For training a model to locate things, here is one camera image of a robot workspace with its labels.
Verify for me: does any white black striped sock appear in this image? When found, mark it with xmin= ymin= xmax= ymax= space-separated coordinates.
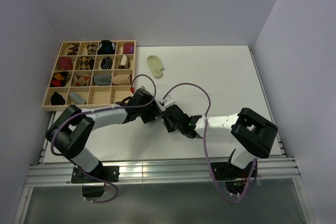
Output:
xmin=163 ymin=119 xmax=171 ymax=133

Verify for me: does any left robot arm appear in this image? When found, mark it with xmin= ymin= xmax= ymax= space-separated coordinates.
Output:
xmin=46 ymin=88 xmax=162 ymax=182

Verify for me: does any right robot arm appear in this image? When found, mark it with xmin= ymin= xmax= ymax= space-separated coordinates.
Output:
xmin=161 ymin=104 xmax=278 ymax=177

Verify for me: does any tan rolled sock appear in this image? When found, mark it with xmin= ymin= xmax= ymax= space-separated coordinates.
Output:
xmin=112 ymin=74 xmax=132 ymax=86

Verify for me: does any pale green ankle sock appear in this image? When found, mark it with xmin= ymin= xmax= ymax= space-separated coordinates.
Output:
xmin=146 ymin=55 xmax=164 ymax=79

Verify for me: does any cream brown rolled sock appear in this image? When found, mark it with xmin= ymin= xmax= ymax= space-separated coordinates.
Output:
xmin=118 ymin=55 xmax=130 ymax=69

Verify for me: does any black white-striped rolled sock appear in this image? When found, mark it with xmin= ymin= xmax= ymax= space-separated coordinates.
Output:
xmin=100 ymin=56 xmax=113 ymax=70

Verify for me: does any magenta purple rolled sock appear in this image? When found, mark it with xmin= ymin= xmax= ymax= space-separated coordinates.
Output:
xmin=123 ymin=42 xmax=134 ymax=55

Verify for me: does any wooden compartment sock tray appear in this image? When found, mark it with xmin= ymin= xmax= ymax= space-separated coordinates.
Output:
xmin=42 ymin=40 xmax=137 ymax=111

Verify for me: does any black blue rolled sock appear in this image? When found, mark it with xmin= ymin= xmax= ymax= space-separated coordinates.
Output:
xmin=97 ymin=40 xmax=117 ymax=55

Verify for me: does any beige red argyle sock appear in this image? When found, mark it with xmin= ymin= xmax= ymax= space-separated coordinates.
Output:
xmin=73 ymin=73 xmax=91 ymax=87

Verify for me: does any light blue rolled sock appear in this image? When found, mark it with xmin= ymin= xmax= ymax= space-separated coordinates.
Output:
xmin=69 ymin=91 xmax=86 ymax=105

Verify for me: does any dark brown argyle sock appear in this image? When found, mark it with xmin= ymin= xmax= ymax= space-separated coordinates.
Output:
xmin=79 ymin=56 xmax=95 ymax=70

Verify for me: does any grey argyle rolled sock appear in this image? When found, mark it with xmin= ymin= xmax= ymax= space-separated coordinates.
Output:
xmin=87 ymin=42 xmax=98 ymax=55

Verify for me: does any brown argyle rolled sock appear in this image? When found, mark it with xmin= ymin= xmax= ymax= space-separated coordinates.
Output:
xmin=67 ymin=43 xmax=80 ymax=56

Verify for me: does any pink rolled sock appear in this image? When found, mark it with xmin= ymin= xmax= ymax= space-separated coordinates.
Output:
xmin=58 ymin=57 xmax=73 ymax=71

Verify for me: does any black orange argyle sock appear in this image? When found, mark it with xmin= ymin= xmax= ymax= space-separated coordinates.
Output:
xmin=49 ymin=71 xmax=68 ymax=87

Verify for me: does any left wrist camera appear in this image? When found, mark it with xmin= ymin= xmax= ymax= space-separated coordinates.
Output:
xmin=130 ymin=86 xmax=146 ymax=94

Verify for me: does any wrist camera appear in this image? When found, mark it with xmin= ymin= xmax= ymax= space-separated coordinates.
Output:
xmin=159 ymin=95 xmax=175 ymax=109
xmin=130 ymin=86 xmax=146 ymax=94

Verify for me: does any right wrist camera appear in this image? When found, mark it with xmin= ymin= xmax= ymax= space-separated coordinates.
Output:
xmin=159 ymin=95 xmax=175 ymax=109

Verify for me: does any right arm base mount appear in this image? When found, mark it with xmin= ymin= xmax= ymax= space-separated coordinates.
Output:
xmin=211 ymin=162 xmax=253 ymax=195

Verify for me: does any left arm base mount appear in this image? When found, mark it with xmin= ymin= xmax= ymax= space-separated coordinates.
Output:
xmin=70 ymin=164 xmax=119 ymax=203

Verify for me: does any aluminium rail frame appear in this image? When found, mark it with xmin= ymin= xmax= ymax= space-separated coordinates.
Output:
xmin=13 ymin=111 xmax=317 ymax=224

